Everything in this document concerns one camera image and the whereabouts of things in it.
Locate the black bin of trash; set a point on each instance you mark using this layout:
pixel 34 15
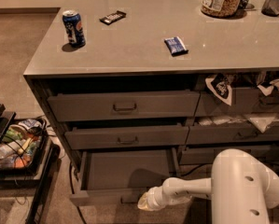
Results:
pixel 22 145

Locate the clear plastic bag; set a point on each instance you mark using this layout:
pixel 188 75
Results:
pixel 261 121

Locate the grey drawer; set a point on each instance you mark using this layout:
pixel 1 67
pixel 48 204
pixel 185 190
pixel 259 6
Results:
pixel 144 136
pixel 124 105
pixel 122 177
pixel 231 133
pixel 201 155
pixel 244 101

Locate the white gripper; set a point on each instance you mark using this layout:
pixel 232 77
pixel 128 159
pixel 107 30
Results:
pixel 153 197

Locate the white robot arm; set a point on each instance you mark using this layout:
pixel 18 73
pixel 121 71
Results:
pixel 241 189

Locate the black white chip bag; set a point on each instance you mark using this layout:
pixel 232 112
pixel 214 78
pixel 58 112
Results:
pixel 220 86
pixel 268 86

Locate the grey counter cabinet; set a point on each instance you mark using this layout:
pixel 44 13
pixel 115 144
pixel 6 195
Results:
pixel 130 55

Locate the black chocolate bar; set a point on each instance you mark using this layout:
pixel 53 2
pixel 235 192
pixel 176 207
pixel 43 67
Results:
pixel 113 17

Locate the blue snack packet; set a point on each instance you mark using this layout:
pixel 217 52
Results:
pixel 175 45

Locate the blue pepsi can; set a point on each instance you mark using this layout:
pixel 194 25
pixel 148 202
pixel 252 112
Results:
pixel 73 27

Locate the large jar of nuts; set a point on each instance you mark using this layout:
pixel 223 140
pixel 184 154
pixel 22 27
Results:
pixel 219 8

